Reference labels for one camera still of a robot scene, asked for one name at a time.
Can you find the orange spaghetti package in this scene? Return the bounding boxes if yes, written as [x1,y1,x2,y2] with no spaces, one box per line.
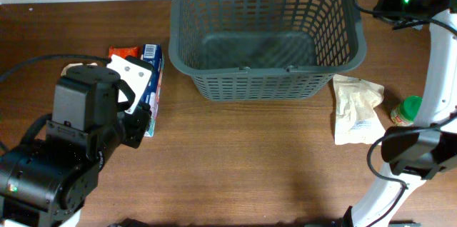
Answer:
[108,46,140,59]

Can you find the blue tea box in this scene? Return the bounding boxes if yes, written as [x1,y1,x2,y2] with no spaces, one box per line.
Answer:
[141,44,164,137]

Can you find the grey plastic basket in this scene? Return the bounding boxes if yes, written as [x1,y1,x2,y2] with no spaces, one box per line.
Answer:
[169,0,366,101]

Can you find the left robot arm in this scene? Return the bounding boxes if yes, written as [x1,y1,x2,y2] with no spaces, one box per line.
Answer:
[1,56,155,226]

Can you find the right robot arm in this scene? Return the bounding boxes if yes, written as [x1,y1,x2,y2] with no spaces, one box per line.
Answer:
[335,0,456,226]

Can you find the beige powder bag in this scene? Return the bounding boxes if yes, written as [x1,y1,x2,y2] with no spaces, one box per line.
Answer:
[60,61,99,77]

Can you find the beige food pouch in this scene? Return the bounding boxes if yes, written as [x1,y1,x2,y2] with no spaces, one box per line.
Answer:
[333,74,385,145]

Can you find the green lid spice jar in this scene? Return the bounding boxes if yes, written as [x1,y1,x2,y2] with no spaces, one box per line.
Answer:
[390,96,422,126]

